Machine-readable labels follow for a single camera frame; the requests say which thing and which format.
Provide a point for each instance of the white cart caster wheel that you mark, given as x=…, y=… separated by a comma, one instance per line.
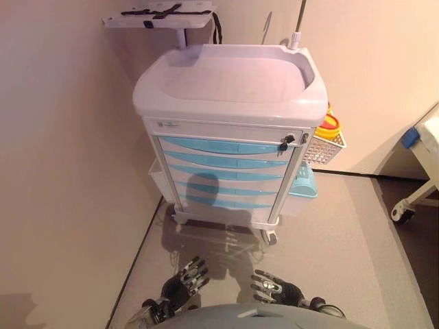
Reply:
x=270, y=236

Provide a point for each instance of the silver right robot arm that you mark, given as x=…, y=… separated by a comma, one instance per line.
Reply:
x=320, y=306

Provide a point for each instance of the white medical cart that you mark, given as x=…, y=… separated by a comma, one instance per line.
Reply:
x=226, y=113

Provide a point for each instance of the black cart lock keys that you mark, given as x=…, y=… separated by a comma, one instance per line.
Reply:
x=286, y=141

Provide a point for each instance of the blue cart drawer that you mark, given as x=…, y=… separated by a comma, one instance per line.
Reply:
x=233, y=203
x=219, y=145
x=229, y=190
x=226, y=174
x=223, y=161

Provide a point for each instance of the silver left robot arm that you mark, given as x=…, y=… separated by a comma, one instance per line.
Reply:
x=151, y=312

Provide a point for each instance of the yellow sharps container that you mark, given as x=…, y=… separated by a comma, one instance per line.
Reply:
x=328, y=125

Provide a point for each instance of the blue top cart drawer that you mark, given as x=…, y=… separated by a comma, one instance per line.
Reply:
x=219, y=145

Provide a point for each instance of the blue bed corner bumper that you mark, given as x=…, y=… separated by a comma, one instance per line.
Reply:
x=411, y=137

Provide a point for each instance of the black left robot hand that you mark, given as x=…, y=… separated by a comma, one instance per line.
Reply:
x=180, y=284

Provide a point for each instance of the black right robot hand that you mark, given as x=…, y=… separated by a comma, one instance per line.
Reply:
x=274, y=287

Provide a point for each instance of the silver IV pole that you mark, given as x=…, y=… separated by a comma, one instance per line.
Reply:
x=297, y=24

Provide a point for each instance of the blue plastic bin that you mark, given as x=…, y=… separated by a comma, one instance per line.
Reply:
x=303, y=183

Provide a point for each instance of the white side shelf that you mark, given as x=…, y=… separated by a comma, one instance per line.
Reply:
x=157, y=16

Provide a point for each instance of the white side bin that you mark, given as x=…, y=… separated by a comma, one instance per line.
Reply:
x=158, y=180

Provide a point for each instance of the white bed caster wheel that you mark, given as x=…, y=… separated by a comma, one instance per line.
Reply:
x=402, y=213

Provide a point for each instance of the grey robot torso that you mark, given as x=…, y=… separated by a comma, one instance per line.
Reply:
x=254, y=317

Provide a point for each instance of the white hospital bed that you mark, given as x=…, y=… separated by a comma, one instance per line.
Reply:
x=416, y=164

